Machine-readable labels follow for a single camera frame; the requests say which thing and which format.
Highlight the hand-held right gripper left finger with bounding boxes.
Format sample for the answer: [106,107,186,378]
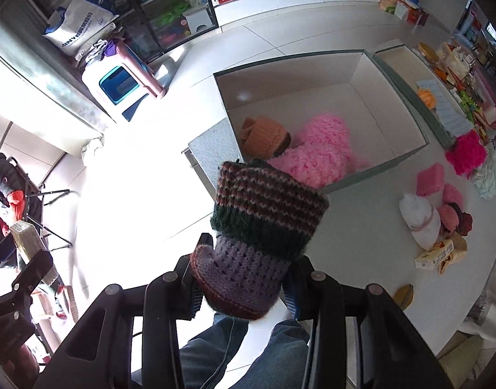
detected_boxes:
[33,233,214,389]

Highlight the tan cardboard box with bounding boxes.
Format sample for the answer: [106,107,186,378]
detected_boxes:
[9,220,47,269]

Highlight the jar with gold lid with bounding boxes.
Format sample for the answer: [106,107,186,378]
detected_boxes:
[417,42,442,70]

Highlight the gold round object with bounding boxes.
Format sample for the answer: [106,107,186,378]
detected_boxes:
[394,284,414,311]

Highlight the stainless steel cabinet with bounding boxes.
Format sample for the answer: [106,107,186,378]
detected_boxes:
[0,18,108,135]

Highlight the pink fluffy knit garment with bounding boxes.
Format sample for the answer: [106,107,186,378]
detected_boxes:
[267,114,371,189]

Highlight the grey-green stitched mat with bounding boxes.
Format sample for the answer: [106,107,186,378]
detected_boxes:
[213,49,429,194]

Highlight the magenta fluffy knit piece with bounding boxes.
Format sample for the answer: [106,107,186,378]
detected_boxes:
[445,130,487,177]

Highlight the striped knit boot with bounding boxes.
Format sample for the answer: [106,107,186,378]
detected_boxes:
[190,158,330,321]

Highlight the yellow cartoon tissue packet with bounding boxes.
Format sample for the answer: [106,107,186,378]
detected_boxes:
[414,238,455,270]

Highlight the black folding rack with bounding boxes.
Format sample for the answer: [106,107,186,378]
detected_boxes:
[11,157,75,253]

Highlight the light blue paper sheet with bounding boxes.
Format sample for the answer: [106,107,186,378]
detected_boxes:
[417,79,472,137]

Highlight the small pink sponge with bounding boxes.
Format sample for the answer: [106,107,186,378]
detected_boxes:
[442,183,465,210]

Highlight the white fluffy hat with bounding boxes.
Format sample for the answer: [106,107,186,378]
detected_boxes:
[399,194,442,251]

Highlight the large pink sponge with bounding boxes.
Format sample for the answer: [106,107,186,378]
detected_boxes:
[416,163,446,197]

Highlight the orange knit hat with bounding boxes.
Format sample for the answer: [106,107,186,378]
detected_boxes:
[241,116,292,159]

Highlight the white bag with blue print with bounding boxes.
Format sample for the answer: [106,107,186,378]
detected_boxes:
[42,0,122,58]

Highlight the pink plastic stool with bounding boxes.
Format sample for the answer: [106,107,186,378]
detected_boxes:
[106,41,168,100]

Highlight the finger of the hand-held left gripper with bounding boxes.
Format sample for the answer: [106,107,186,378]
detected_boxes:
[11,249,54,294]
[0,287,34,327]

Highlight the person's jeans legs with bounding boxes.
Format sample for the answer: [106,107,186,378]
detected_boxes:
[178,313,314,389]

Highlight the pile of assorted small goods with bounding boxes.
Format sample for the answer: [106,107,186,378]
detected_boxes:
[434,40,496,132]

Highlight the row of cartons on floor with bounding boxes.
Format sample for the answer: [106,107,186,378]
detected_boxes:
[379,0,430,26]

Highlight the white and blue stool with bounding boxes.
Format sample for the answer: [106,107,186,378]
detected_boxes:
[81,64,152,124]

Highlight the tan paper bag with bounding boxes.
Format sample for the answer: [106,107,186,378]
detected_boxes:
[438,231,468,275]

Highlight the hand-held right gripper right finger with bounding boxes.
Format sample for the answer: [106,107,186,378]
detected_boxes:
[282,257,455,389]

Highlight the purple and white clothes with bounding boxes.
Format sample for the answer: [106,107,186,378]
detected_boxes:
[75,38,125,66]

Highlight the pink knit ball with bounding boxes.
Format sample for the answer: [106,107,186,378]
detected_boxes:
[436,204,460,236]

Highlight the light green cloth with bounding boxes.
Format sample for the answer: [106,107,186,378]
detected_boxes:
[471,148,496,200]

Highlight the glass display cabinet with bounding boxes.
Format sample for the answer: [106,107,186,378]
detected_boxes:
[122,0,221,54]

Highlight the red fabric flower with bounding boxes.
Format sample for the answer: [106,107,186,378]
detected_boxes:
[451,203,474,236]

